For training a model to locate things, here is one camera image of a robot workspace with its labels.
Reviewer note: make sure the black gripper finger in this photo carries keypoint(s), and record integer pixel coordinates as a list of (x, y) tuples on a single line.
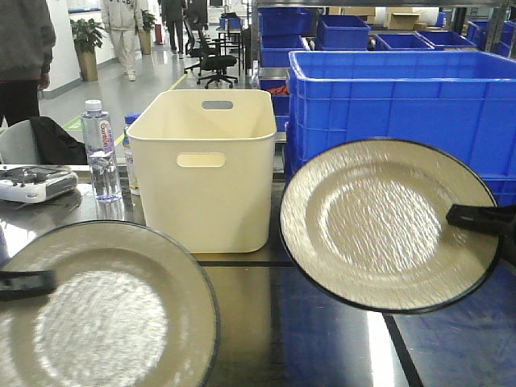
[(494, 220), (17, 285)]

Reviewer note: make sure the cream plate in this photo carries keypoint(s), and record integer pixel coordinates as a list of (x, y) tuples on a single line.
[(366, 221), (131, 307)]

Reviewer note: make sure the large blue crate, lower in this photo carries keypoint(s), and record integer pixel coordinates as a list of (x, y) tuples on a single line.
[(502, 186)]

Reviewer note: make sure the large blue crate, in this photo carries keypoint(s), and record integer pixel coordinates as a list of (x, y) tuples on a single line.
[(461, 102), (502, 186)]

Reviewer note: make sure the white remote controller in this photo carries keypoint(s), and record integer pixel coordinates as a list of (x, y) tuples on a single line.
[(36, 183)]

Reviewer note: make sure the large blue crate, upper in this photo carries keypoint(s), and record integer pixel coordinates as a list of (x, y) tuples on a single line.
[(461, 102)]

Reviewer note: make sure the black jacket on chair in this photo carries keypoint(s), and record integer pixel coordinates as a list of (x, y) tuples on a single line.
[(55, 145)]

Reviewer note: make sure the clear water bottle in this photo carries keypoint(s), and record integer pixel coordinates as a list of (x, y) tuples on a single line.
[(100, 152)]

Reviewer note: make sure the blue-capped bottle behind bin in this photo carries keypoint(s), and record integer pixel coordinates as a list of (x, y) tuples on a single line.
[(131, 173)]

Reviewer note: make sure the cream plastic bin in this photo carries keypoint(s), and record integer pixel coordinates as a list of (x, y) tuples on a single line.
[(204, 164)]

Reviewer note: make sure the person in grey sweater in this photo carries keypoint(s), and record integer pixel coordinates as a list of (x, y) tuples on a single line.
[(27, 41)]

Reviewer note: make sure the potted plant gold pot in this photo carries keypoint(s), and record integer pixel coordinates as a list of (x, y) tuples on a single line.
[(87, 36)]

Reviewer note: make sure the person in white hoodie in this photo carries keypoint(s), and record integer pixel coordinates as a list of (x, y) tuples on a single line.
[(121, 20)]

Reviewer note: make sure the black office chair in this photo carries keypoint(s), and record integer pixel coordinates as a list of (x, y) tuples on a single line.
[(212, 64)]

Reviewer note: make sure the person in dark jacket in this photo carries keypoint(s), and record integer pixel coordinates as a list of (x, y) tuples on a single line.
[(172, 12)]

